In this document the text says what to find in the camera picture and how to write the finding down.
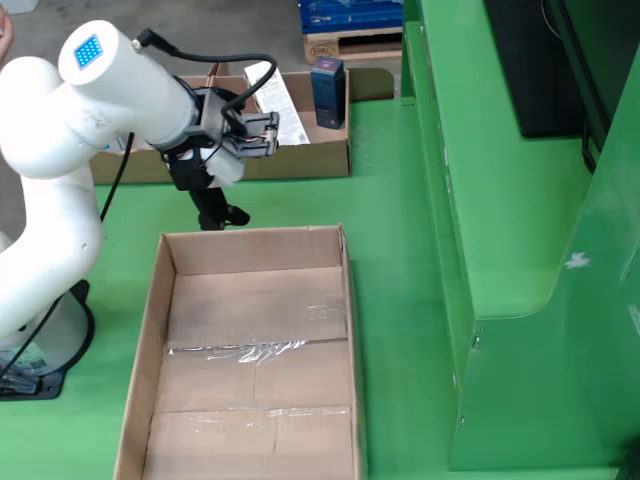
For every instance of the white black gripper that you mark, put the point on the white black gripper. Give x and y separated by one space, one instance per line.
220 167

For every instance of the white hand cream box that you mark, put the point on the white hand cream box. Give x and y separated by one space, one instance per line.
282 110

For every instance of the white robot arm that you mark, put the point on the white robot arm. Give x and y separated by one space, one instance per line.
60 150

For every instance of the dark blue product box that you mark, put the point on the dark blue product box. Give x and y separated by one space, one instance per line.
327 95

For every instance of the shallow cardboard tray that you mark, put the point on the shallow cardboard tray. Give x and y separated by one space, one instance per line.
250 380

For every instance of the bare human hand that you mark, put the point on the bare human hand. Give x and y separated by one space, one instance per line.
4 37

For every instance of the wooden pallet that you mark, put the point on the wooden pallet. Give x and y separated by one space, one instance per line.
320 50

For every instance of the white plastic container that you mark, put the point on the white plastic container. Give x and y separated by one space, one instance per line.
20 4

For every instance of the green metal shelf unit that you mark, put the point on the green metal shelf unit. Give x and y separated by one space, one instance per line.
500 200

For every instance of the black monitor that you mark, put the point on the black monitor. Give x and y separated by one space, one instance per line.
530 60

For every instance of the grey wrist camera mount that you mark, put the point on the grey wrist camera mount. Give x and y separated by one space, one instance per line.
220 120

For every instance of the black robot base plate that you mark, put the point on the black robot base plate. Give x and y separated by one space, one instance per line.
50 387

